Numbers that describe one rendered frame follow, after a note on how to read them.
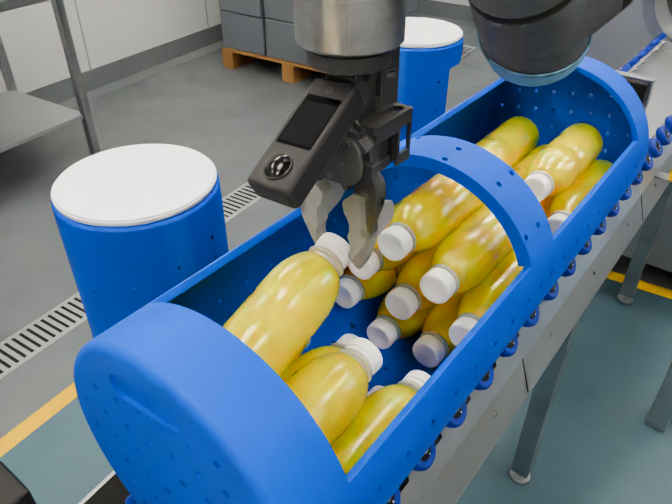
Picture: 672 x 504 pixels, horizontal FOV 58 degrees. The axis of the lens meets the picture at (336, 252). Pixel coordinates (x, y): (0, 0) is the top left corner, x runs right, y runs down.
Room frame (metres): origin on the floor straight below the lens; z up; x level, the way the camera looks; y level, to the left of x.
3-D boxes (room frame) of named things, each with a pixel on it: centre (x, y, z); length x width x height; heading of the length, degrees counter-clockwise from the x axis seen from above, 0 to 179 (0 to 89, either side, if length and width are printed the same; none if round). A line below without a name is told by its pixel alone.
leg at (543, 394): (1.05, -0.53, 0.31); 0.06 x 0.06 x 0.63; 52
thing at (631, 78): (1.31, -0.65, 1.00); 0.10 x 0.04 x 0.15; 52
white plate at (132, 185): (0.93, 0.35, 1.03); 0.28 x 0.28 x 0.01
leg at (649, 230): (1.83, -1.13, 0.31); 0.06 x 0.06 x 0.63; 52
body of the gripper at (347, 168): (0.52, -0.02, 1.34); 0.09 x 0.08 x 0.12; 142
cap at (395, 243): (0.58, -0.07, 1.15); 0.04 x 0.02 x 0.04; 52
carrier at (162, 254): (0.93, 0.35, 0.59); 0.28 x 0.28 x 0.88
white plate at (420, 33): (1.82, -0.23, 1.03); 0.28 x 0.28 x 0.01
